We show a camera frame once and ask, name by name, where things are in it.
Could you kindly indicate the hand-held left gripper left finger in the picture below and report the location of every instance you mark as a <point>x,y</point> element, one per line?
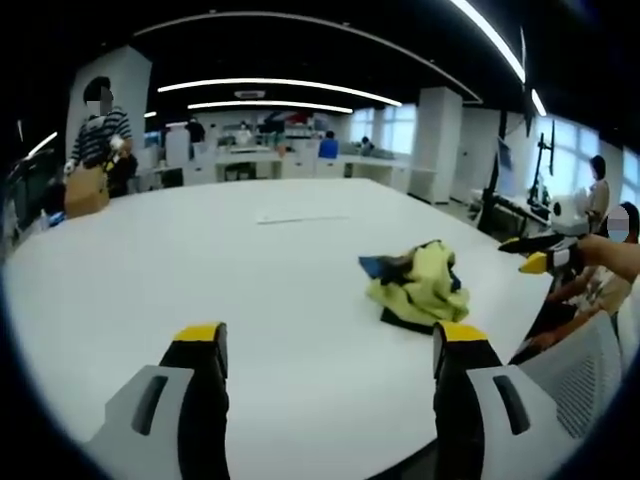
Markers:
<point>150,425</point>

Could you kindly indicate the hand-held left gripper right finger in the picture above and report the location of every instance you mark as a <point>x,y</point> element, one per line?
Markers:
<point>480,400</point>

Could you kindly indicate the yellow-green and blue garment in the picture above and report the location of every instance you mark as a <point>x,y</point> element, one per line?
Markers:
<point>425,285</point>

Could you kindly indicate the white machine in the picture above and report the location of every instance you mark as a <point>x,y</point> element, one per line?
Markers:
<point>567,212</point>

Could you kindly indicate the monitor on black stand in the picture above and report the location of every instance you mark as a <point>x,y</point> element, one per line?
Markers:
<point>505,167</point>

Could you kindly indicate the black monitor stand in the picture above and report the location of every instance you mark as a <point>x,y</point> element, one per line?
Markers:
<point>545,150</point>

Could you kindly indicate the grey mesh chair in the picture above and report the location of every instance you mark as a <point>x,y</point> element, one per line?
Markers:
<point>580,375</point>

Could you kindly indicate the white pillar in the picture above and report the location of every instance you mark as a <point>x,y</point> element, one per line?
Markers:
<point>436,145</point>

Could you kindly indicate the long ceiling light strip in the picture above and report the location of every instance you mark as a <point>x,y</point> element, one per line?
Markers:
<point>492,37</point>
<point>270,105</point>
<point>280,84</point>

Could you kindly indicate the brown cardboard box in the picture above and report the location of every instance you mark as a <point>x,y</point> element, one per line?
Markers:
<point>86,192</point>

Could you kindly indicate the white counter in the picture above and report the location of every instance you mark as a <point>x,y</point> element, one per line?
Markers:
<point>300,167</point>

